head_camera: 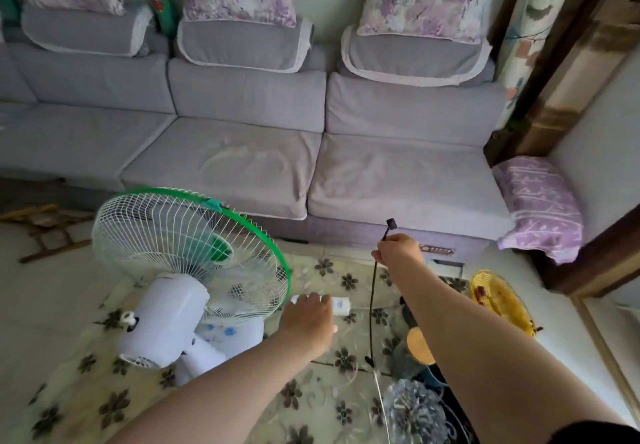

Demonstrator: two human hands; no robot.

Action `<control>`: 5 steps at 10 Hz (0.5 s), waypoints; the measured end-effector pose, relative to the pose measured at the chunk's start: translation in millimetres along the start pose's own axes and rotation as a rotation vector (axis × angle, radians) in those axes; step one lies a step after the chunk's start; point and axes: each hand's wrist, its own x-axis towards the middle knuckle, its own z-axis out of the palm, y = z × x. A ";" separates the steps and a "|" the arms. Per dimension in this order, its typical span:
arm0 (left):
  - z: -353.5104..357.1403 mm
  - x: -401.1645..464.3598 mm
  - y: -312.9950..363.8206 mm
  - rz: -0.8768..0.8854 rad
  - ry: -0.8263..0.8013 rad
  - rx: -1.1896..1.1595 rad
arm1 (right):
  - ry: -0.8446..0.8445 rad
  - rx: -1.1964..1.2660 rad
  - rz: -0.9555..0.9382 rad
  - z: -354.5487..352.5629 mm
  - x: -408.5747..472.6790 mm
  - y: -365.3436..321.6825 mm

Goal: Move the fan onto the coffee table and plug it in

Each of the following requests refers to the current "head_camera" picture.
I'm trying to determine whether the person's left hand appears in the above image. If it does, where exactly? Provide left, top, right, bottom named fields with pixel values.
left=277, top=292, right=339, bottom=359

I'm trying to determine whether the person's right hand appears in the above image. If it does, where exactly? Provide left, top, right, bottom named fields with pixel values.
left=371, top=233, right=426, bottom=285

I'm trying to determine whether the white remote control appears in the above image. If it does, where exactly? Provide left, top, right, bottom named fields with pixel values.
left=290, top=294, right=351, bottom=317

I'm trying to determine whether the black strap cord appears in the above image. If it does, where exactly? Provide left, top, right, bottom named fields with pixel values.
left=365, top=218, right=399, bottom=368

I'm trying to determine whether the person's right forearm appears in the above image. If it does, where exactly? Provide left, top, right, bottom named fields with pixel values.
left=391, top=258, right=628, bottom=444

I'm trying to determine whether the person's left forearm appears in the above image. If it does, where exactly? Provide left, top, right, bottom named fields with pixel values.
left=107, top=328, right=323, bottom=444

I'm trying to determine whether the round orange stool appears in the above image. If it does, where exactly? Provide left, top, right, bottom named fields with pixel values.
left=405, top=327, right=437, bottom=366

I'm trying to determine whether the yellow plastic basket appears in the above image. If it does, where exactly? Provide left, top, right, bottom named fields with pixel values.
left=469, top=269, right=544, bottom=338

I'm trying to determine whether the white fan with green rim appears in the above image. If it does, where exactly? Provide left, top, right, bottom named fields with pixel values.
left=91, top=187, right=292, bottom=385

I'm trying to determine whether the purple patterned folded blanket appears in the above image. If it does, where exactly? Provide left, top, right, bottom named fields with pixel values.
left=492, top=155, right=585, bottom=265

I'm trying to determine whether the grey fabric sofa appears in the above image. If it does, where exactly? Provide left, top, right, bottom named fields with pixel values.
left=0, top=6, right=516, bottom=265

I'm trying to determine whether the grey headrest cover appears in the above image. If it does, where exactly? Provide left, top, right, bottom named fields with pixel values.
left=20, top=4, right=154, bottom=58
left=340, top=25, right=494, bottom=88
left=176, top=16, right=315, bottom=74

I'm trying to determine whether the cream floral mat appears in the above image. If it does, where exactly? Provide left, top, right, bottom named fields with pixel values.
left=7, top=253, right=473, bottom=444

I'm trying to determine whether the floral curtain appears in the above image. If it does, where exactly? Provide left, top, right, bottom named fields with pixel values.
left=494, top=0, right=584, bottom=131

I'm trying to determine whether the black sleeve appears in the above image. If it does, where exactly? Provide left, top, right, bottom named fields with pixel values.
left=544, top=420, right=640, bottom=444

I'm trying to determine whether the wooden folding rack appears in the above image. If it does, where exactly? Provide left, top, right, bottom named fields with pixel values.
left=0, top=203, right=96, bottom=265

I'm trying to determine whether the white thin cord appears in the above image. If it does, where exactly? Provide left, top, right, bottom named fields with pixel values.
left=373, top=366, right=392, bottom=444

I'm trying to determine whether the brown wooden door frame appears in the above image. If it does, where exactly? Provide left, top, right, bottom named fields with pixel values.
left=483, top=0, right=640, bottom=297

